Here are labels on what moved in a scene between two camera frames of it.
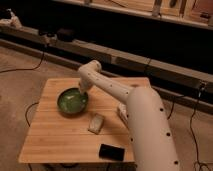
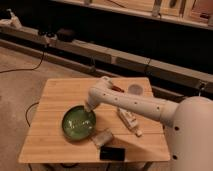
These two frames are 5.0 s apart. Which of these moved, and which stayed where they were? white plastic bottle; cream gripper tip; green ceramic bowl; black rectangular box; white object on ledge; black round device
Moved: cream gripper tip; green ceramic bowl
Stayed: black round device; white object on ledge; white plastic bottle; black rectangular box
